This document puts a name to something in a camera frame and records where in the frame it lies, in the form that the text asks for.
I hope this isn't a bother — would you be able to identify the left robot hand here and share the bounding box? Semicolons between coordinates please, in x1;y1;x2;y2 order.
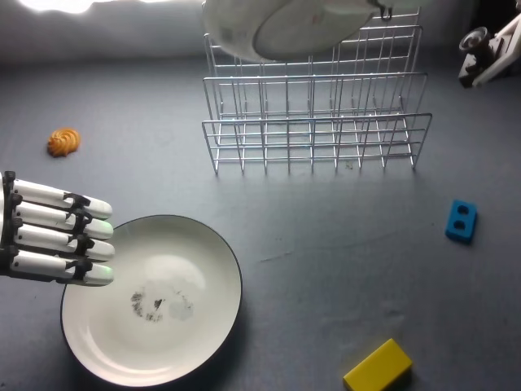
0;170;116;288

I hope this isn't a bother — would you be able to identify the white plate with black rim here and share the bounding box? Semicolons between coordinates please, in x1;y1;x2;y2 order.
59;214;244;388
202;0;392;63

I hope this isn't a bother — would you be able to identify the orange swirl cookie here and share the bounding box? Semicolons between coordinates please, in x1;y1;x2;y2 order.
46;127;81;159

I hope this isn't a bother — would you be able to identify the yellow rectangular block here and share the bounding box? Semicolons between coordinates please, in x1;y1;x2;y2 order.
342;338;414;391

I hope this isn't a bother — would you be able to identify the blue block with two holes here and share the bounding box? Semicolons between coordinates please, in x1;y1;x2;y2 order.
444;199;479;244

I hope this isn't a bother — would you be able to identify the silver wire dish rack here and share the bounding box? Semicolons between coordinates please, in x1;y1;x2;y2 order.
201;0;433;176

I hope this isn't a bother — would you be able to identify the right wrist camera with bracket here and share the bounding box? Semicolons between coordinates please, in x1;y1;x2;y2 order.
458;15;521;90

